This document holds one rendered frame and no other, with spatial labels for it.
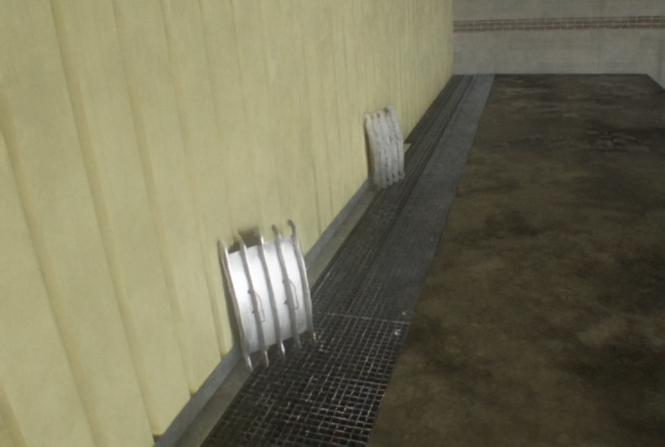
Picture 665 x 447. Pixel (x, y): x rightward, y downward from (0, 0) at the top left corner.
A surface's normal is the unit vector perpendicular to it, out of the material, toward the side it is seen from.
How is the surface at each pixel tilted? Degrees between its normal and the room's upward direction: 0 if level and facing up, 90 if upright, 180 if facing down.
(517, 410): 0
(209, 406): 0
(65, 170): 90
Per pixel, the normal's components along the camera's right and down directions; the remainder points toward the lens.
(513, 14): -0.33, 0.36
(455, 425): -0.07, -0.93
